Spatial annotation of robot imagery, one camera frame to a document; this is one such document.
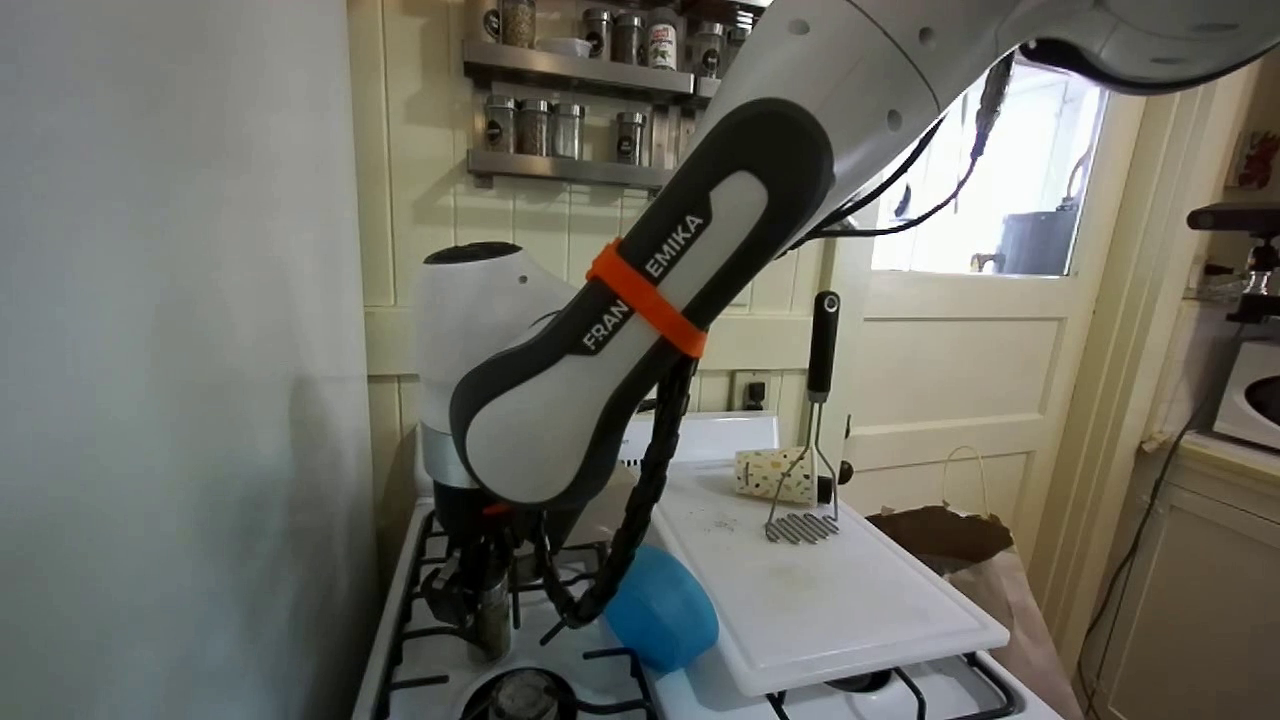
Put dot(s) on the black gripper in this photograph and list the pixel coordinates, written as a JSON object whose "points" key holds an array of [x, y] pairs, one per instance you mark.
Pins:
{"points": [[474, 533]]}

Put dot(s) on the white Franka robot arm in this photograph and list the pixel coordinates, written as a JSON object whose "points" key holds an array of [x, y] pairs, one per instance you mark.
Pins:
{"points": [[624, 347]]}

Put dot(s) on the metal spice rack shelf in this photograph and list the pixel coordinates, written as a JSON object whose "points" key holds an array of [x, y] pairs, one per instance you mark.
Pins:
{"points": [[563, 167], [575, 69]]}

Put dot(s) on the glass spice jar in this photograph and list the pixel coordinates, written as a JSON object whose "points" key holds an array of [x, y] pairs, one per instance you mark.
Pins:
{"points": [[629, 137], [663, 38], [511, 21], [624, 38], [597, 28], [498, 126], [706, 44], [535, 126], [568, 129], [743, 25]]}

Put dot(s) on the blue cloth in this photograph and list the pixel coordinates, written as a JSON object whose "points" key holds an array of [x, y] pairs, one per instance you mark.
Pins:
{"points": [[663, 605]]}

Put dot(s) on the white gas stove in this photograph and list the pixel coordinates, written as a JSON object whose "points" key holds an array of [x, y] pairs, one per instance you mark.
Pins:
{"points": [[720, 434]]}

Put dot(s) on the patterned paper cup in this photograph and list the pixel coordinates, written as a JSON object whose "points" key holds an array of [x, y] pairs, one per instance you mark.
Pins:
{"points": [[764, 472]]}

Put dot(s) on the white plastic cutting board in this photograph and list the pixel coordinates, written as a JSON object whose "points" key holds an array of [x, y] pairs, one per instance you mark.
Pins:
{"points": [[825, 603]]}

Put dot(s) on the white refrigerator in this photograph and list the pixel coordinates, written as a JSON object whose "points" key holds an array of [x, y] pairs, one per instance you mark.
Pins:
{"points": [[172, 402]]}

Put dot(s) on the brown paper bag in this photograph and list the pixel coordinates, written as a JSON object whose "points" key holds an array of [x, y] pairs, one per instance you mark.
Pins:
{"points": [[961, 543]]}

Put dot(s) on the cream panel door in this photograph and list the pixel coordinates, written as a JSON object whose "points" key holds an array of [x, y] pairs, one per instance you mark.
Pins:
{"points": [[987, 402]]}

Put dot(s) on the cream kitchen cabinet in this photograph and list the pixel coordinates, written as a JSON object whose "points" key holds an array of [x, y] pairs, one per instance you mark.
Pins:
{"points": [[1200, 603]]}

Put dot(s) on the white microwave oven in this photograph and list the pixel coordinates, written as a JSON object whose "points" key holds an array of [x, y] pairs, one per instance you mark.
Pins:
{"points": [[1254, 393]]}

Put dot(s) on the black wall outlet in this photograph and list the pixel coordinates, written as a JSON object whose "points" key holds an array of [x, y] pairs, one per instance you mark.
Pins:
{"points": [[752, 393]]}

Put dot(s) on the black camera on stand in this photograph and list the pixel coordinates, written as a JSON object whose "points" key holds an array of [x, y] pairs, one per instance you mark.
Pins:
{"points": [[1235, 218]]}

